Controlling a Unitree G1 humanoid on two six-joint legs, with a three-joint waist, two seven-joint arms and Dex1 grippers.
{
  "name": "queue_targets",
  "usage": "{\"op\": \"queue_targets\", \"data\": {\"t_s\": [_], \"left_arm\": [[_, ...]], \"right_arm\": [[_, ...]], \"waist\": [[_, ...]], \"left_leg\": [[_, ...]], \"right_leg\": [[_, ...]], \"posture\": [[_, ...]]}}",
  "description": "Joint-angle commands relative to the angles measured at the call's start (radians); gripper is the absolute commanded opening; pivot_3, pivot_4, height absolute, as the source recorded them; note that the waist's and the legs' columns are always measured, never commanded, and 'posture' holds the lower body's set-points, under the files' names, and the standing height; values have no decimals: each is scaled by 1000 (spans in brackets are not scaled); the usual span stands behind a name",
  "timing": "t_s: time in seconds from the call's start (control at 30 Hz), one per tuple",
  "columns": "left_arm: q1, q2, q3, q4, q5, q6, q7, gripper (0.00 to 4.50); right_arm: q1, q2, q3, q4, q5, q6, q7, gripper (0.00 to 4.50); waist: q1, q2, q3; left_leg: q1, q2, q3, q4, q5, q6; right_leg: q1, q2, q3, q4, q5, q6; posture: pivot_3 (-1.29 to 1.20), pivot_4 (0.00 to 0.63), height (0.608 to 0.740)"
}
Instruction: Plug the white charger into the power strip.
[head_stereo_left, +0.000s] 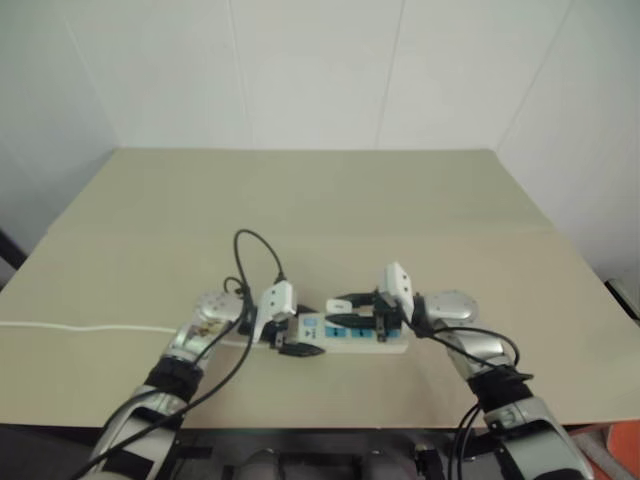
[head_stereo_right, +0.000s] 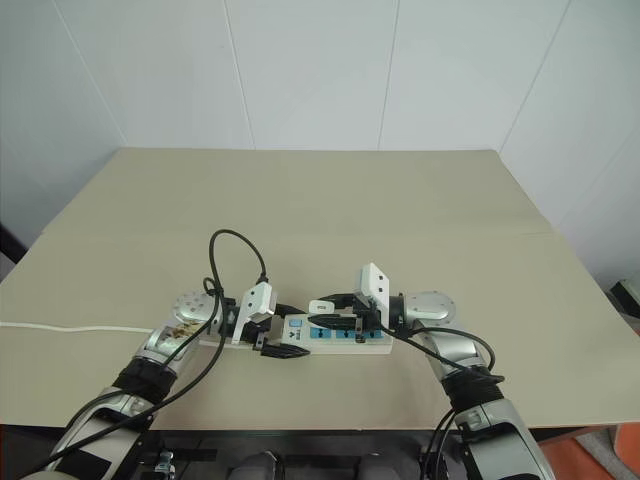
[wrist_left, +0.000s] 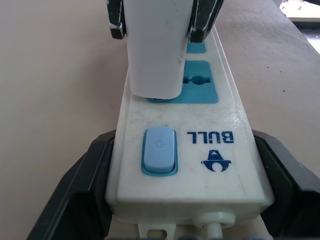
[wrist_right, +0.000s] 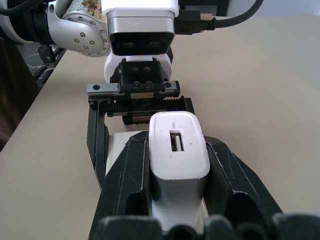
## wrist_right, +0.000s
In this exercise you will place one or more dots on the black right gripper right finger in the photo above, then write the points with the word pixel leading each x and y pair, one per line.
pixel 232 180

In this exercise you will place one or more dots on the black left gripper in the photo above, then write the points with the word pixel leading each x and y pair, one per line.
pixel 141 75

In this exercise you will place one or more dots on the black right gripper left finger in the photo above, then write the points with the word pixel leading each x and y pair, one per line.
pixel 125 180

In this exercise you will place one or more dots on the white usb charger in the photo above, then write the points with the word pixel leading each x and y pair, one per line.
pixel 176 150

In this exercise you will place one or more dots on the dark brown furniture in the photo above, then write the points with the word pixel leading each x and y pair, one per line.
pixel 12 95

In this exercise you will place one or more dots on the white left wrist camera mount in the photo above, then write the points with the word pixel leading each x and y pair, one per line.
pixel 141 22

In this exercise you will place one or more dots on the black metal frame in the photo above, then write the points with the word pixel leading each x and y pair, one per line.
pixel 46 60

